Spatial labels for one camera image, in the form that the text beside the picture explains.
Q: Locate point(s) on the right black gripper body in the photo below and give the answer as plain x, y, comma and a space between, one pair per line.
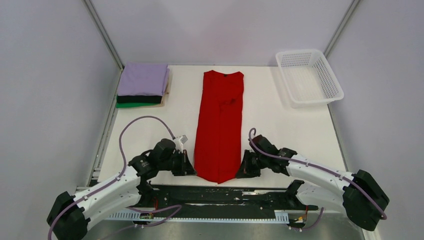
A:
263, 161

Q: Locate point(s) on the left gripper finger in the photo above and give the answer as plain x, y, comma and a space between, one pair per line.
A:
179, 170
188, 168

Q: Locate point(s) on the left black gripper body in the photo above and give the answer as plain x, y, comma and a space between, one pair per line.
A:
176, 158

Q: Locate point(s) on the red t shirt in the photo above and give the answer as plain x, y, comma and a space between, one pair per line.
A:
217, 149

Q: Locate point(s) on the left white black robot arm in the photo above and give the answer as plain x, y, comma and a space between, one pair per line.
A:
72, 216

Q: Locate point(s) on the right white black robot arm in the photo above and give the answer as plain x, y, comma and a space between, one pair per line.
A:
356, 195

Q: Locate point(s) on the wooden board under stack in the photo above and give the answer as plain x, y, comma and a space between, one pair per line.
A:
167, 89

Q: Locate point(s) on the folded green t shirt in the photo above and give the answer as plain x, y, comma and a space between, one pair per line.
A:
137, 105

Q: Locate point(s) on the folded black t shirt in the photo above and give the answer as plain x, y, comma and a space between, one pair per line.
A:
143, 99

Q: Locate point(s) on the folded lilac t shirt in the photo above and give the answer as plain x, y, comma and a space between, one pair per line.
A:
143, 79

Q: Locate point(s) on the white plastic basket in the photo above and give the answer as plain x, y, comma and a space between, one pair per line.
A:
308, 78

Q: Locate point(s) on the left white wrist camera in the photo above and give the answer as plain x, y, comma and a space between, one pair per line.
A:
181, 140

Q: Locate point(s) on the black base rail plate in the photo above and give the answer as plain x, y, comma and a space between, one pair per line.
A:
213, 202

